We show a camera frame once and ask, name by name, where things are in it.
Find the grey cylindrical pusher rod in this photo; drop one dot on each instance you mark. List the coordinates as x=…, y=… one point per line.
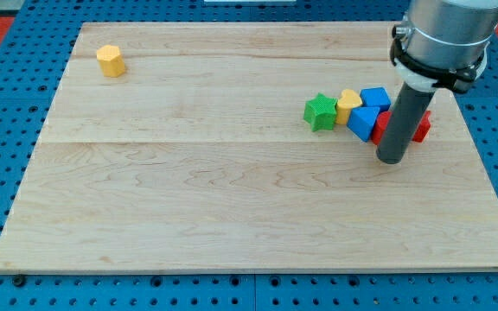
x=410, y=107

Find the yellow heart block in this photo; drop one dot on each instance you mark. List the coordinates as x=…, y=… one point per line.
x=348, y=100

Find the blue cube block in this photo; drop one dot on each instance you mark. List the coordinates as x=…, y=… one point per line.
x=376, y=97

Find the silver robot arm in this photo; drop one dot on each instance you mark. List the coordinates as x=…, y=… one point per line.
x=443, y=43

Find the yellow hexagon block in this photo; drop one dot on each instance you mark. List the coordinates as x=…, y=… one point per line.
x=110, y=61

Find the green star block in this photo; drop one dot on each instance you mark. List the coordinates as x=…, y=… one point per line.
x=320, y=112

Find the red block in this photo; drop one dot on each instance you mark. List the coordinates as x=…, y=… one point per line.
x=382, y=121

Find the blue triangle block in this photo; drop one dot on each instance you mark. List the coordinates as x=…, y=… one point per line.
x=362, y=120

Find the light wooden board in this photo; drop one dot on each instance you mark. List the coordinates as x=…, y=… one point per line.
x=197, y=160

